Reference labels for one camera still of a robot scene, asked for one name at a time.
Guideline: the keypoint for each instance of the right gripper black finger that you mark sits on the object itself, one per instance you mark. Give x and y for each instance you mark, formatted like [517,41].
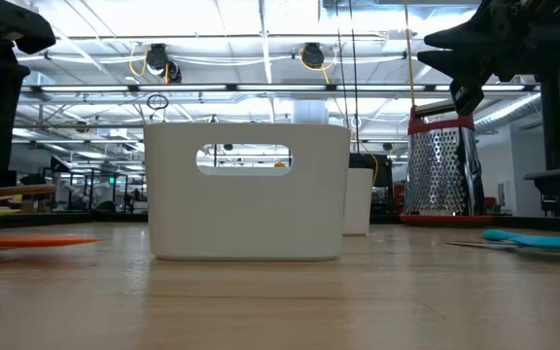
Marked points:
[469,36]
[460,65]

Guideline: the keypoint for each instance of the orange silicone spatula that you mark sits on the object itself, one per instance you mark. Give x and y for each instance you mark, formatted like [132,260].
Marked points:
[32,240]

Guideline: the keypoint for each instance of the blue silicone spatula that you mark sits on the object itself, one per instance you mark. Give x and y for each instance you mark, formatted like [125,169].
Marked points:
[542,241]

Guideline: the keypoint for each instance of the yellow silicone spatula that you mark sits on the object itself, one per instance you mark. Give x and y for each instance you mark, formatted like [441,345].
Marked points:
[280,165]

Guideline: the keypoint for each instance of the black monitor stand pole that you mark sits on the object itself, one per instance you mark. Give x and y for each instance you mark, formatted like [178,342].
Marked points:
[551,136]

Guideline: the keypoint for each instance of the black equipment box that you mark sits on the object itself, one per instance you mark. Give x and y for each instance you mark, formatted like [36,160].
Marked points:
[383,175]

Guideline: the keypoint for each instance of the white round column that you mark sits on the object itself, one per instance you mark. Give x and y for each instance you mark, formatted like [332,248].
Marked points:
[310,113]

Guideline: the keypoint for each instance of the long ceiling light strip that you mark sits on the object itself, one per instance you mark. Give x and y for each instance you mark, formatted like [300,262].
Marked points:
[183,88]

